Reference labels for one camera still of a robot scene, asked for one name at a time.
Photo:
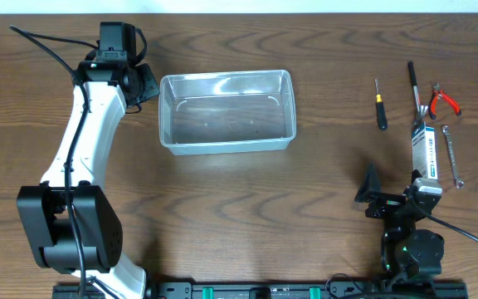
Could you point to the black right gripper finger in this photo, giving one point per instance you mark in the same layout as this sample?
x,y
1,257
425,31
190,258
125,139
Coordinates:
x,y
416,178
370,189

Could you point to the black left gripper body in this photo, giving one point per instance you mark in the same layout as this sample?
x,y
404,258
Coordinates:
x,y
142,83

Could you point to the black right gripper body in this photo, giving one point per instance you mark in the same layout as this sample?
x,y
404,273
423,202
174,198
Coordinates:
x,y
386,204

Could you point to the black handled metal tool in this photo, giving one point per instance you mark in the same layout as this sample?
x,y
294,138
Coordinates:
x,y
421,109

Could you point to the yellow black small screwdriver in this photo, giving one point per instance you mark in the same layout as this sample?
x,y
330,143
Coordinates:
x,y
382,120

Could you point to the clear plastic container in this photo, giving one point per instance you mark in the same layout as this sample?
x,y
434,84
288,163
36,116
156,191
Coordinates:
x,y
227,112

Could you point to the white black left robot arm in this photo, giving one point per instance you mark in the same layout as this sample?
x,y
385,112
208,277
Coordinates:
x,y
70,225

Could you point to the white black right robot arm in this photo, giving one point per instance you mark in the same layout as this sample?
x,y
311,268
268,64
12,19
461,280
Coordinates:
x,y
407,253

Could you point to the blue white packaged tool card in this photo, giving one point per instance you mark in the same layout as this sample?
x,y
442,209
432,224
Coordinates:
x,y
424,154

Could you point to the silver combination wrench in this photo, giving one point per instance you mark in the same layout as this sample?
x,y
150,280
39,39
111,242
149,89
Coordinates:
x,y
458,182

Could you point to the red handled pliers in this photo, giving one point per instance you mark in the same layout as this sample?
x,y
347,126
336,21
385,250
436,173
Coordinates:
x,y
439,94

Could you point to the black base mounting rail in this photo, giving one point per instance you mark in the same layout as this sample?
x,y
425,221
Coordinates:
x,y
336,289

